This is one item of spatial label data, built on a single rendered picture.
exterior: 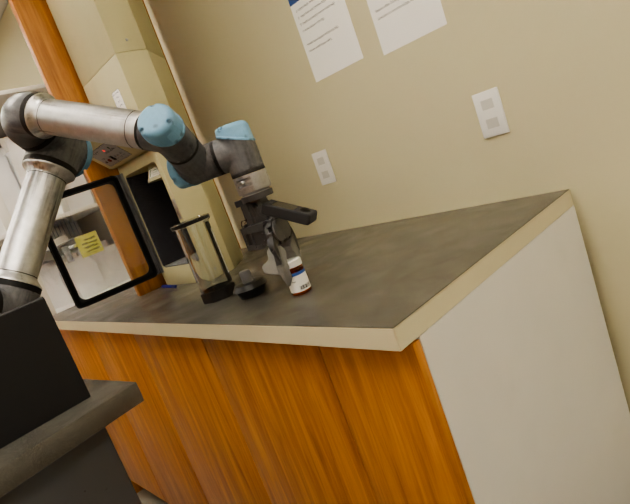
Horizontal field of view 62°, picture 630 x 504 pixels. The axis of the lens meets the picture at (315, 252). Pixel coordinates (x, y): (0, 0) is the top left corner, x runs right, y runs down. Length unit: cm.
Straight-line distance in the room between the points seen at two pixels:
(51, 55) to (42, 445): 150
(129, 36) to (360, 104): 76
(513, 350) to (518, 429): 15
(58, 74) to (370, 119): 113
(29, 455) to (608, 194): 126
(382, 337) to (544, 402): 47
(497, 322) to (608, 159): 50
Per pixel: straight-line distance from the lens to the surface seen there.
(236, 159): 112
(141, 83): 183
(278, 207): 111
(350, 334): 86
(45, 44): 219
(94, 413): 102
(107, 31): 185
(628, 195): 136
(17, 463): 99
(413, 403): 90
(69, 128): 119
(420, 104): 152
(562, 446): 126
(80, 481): 110
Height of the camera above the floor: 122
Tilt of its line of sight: 10 degrees down
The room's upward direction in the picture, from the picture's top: 20 degrees counter-clockwise
